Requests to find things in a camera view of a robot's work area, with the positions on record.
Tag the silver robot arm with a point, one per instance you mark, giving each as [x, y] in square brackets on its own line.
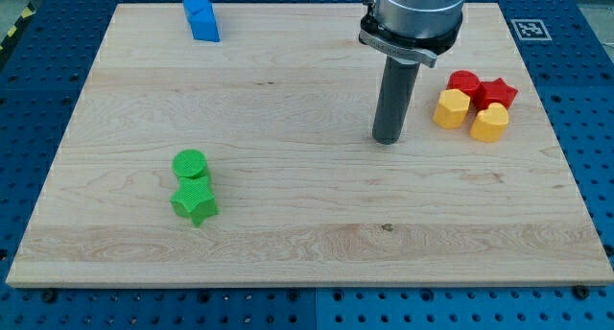
[411, 31]

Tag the light wooden board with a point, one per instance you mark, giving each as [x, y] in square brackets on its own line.
[282, 109]

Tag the green cylinder block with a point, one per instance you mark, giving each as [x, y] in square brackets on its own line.
[190, 164]

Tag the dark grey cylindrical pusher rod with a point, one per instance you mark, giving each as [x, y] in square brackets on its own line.
[395, 93]

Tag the green star block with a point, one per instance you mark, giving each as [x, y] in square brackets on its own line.
[194, 200]

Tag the yellow hexagon block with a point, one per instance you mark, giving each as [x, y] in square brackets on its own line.
[452, 108]

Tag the red cylinder block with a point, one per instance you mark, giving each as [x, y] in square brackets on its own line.
[464, 81]

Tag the blue block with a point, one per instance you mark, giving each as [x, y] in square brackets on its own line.
[202, 20]

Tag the yellow heart block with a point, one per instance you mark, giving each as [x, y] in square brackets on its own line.
[490, 124]

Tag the red star block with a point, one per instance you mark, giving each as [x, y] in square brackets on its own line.
[497, 91]

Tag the white fiducial marker tag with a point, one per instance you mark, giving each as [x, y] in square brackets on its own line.
[528, 29]

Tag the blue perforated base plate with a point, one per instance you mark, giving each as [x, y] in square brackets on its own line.
[40, 84]

